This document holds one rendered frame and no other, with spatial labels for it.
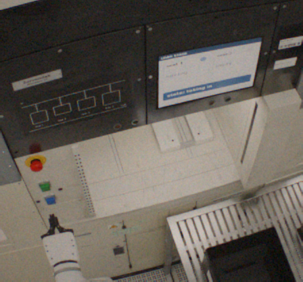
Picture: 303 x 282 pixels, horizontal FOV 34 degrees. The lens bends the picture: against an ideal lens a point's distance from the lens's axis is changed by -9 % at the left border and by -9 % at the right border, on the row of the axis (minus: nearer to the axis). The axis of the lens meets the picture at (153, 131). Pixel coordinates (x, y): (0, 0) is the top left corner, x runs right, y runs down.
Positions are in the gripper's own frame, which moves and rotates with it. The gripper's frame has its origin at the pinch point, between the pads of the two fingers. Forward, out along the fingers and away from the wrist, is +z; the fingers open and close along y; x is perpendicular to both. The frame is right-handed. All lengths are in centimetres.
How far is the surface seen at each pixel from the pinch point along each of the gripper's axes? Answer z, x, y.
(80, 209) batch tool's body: 13.2, -23.9, 8.9
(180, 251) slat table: -5, -44, 41
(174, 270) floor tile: 9, -120, 46
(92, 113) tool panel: 12.4, 32.0, 19.5
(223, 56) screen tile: 12, 43, 54
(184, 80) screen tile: 12, 36, 44
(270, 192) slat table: 8, -44, 84
